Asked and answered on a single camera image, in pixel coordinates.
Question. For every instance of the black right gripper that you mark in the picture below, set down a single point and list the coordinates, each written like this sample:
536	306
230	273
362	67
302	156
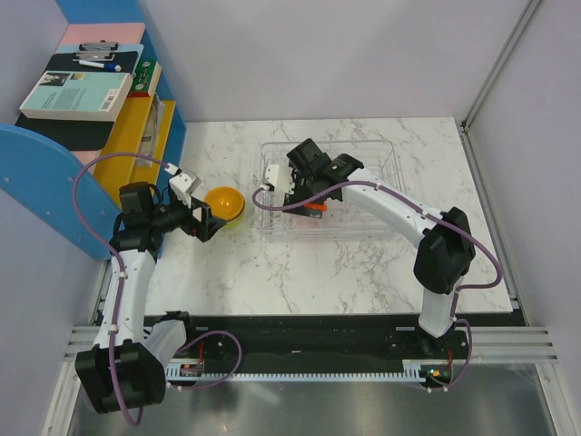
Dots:
296	196

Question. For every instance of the green book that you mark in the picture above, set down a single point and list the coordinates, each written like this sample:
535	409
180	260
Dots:
145	79

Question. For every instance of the aluminium frame rail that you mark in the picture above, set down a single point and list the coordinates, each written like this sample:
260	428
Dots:
516	35

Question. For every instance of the blue white marker pen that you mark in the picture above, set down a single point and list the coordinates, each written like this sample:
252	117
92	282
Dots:
109	67

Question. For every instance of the blue shelf unit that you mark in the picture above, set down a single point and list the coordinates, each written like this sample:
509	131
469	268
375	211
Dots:
52	184

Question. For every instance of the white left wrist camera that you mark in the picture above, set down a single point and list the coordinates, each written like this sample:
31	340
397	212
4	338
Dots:
183	184

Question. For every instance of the solid orange bowl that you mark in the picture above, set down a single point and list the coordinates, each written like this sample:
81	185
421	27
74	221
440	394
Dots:
315	210

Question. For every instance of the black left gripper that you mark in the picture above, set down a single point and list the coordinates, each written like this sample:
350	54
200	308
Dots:
207	226

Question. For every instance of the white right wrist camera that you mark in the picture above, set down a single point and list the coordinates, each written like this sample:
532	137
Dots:
280	178

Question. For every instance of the yellow bowl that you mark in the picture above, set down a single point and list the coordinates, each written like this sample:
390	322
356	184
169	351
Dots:
217	197

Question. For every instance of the black clipboard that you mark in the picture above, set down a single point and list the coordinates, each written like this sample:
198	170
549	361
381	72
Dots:
55	129

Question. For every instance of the light blue clipboard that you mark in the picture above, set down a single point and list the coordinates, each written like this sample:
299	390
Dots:
104	47

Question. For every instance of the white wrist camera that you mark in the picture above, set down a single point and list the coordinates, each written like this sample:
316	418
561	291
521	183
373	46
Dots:
280	178
183	184

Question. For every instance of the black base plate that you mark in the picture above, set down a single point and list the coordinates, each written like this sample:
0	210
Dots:
316	343

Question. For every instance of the clear plastic sleeve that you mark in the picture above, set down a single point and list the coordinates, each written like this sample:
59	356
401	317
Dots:
152	129

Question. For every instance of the white cable duct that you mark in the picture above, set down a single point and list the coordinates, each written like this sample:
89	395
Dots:
183	373

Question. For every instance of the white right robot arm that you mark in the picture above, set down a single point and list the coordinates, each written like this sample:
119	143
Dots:
443	256

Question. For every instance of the pink board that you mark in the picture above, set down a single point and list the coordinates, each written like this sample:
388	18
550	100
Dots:
104	34

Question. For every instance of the teal paperback book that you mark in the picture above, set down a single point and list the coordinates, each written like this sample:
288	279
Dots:
78	96

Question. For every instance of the lime green bowl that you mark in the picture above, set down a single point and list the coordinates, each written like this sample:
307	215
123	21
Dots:
237	220

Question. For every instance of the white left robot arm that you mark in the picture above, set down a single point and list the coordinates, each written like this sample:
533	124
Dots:
125	368

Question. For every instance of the yellow folder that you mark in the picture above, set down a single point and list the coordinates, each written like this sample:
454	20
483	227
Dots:
126	136

